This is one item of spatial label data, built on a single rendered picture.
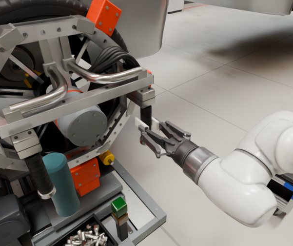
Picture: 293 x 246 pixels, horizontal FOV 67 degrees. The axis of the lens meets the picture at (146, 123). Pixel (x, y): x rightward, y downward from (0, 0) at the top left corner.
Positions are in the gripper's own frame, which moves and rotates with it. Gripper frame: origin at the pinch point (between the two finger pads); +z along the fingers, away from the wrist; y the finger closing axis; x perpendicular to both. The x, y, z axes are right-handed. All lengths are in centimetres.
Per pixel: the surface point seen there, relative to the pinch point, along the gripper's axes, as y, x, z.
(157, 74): 146, -83, 165
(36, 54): -12, 4, 75
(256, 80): 235, -82, 74
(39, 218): -41, -69, 40
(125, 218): -17.1, -23.7, -11.3
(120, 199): -16.7, -17.1, -8.5
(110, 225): -18.8, -38.1, -2.7
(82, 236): -30.1, -26.0, -7.1
